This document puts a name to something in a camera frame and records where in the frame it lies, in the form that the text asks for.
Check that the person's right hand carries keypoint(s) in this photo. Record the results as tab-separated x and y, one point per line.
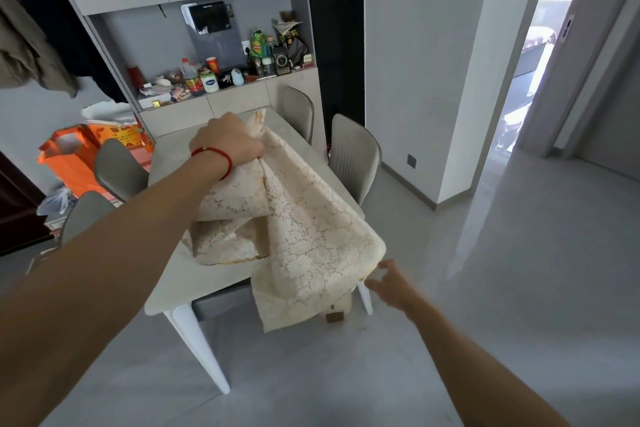
397	287

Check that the person's left hand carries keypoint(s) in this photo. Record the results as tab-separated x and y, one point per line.
225	137

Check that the person's left fingers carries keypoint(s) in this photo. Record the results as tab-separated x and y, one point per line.
252	141

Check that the person's right thumb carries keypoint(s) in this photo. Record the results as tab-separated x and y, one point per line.
388	265

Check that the cream lace tablecloth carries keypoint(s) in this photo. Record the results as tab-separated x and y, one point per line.
305	236

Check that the person's right forearm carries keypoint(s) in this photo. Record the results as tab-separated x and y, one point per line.
475	366

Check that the person's left forearm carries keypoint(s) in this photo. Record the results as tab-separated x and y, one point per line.
100	261

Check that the grey dining chair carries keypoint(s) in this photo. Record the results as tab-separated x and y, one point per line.
220	302
119	169
84	221
354	154
296	109

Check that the light blue small container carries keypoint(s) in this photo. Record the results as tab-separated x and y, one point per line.
237	77

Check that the white jar with blue label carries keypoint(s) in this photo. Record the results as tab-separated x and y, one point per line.
209	82

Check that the small wooden block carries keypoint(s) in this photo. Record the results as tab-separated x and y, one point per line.
335	316

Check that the small black desk clock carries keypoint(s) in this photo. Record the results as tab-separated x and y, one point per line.
281	61

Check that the red cup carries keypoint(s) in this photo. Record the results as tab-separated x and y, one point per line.
213	65

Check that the dark bottle with red label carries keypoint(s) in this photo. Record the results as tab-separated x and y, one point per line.
192	79

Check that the green snack bag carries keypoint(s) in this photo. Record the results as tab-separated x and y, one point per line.
259	45

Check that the dark pouch bag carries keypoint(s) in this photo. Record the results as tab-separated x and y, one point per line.
298	51

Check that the white flat box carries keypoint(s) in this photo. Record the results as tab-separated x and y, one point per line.
154	100

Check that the crumpled paper bag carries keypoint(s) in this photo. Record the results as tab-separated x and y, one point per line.
286	24

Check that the orange patterned gift box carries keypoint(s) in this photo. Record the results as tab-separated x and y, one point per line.
122	134

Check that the black and white water dispenser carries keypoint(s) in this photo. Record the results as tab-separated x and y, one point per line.
207	17

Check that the red can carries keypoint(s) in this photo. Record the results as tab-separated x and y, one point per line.
135	77

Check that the white dining table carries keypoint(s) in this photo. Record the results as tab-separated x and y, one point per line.
185	271

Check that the white paper bag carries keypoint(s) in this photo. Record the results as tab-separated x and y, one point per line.
107	111

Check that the orange gift bag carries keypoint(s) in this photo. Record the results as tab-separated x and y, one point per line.
75	161

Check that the white plastic bag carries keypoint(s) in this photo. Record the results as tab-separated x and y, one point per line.
56	201

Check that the dark hanging garment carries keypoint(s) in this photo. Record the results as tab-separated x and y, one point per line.
65	31

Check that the olive hanging garment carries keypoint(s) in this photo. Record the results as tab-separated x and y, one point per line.
30	56

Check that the dark wooden furniture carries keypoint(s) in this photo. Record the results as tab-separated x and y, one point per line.
20	211

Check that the grey door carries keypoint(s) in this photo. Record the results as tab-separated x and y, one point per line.
580	56

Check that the white wall outlet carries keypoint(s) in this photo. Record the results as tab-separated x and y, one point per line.
245	47

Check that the grey wall socket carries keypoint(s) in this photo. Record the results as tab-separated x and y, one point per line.
412	160

